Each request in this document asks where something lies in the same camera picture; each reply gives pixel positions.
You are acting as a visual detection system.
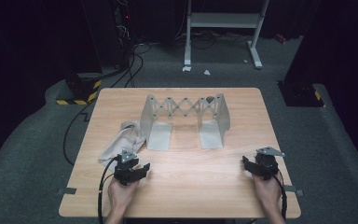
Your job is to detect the white metal stand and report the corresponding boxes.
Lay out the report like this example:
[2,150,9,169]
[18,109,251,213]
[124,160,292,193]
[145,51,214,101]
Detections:
[184,0,270,70]

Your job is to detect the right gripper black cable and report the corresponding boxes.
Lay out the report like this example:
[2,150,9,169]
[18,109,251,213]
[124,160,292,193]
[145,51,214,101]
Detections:
[273,168,289,222]

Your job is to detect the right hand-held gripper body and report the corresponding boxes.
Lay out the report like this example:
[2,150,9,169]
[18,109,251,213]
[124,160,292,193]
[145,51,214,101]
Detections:
[254,146,286,182]

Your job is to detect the dark equipment rack with wires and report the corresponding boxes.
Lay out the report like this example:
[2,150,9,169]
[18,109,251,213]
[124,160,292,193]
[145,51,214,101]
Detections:
[112,0,138,69]

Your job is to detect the cables behind white stand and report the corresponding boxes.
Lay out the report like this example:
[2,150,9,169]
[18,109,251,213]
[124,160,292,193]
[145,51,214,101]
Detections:
[174,28,254,50]

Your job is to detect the white textured cloth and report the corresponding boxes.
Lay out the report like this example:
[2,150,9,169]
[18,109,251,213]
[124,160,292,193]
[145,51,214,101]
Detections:
[97,120,147,173]

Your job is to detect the red object on floor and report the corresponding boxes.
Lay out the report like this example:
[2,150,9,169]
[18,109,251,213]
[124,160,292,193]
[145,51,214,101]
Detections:
[274,33,288,45]

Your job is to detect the grey tape strip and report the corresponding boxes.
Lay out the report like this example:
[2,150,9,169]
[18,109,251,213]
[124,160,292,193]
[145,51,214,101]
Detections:
[282,184,305,197]
[57,187,77,196]

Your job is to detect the person's left hand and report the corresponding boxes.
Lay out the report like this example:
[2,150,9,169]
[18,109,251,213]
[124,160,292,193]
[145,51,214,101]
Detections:
[106,176,142,217]

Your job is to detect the expandable grey metal bookend rack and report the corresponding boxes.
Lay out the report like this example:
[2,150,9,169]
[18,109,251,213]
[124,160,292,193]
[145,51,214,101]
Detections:
[139,92,231,152]

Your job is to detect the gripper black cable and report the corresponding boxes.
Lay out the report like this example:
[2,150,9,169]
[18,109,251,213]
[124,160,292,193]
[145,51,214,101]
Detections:
[97,156,119,224]
[273,168,289,222]

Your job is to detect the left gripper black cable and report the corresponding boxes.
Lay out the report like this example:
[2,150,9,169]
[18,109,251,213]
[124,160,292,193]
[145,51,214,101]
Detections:
[97,156,119,224]

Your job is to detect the bundle of black floor cables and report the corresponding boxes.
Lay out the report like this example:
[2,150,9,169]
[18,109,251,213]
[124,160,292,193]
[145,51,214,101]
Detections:
[109,42,153,89]

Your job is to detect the black yellow striped base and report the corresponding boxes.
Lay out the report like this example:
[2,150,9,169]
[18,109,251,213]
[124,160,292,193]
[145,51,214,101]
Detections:
[55,73,103,106]
[277,80,326,108]

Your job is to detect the long black floor cable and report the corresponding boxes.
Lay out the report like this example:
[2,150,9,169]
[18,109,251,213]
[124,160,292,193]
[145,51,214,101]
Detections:
[62,98,98,166]

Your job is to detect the person's right hand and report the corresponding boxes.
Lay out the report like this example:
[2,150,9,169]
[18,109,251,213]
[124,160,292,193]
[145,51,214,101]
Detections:
[251,170,284,217]

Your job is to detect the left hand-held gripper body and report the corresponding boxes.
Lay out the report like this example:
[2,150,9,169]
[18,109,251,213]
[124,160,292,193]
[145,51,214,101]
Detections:
[113,148,141,187]

